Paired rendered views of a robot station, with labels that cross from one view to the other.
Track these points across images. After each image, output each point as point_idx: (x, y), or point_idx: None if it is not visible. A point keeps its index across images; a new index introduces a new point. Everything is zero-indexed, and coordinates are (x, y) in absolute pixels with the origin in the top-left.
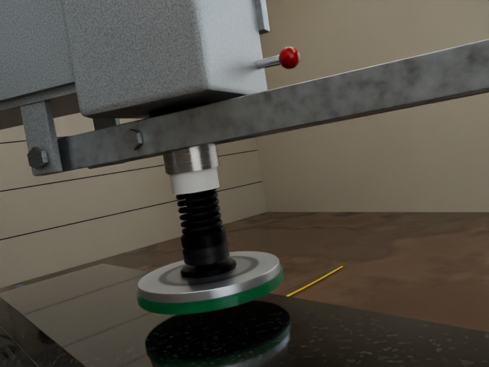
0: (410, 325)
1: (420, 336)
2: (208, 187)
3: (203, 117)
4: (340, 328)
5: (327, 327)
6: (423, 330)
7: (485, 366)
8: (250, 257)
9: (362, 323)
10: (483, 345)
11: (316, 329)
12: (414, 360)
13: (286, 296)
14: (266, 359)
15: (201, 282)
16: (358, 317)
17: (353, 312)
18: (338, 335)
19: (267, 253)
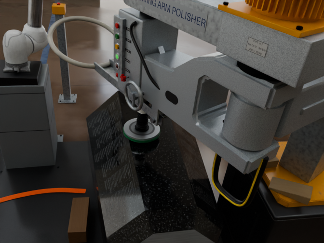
0: (125, 110)
1: (128, 108)
2: None
3: None
4: (132, 115)
5: (133, 116)
6: (125, 108)
7: (130, 101)
8: (128, 127)
9: (128, 114)
10: (125, 103)
11: (135, 117)
12: (135, 106)
13: None
14: (149, 116)
15: (148, 122)
16: (127, 115)
17: (125, 117)
18: (135, 114)
19: (124, 126)
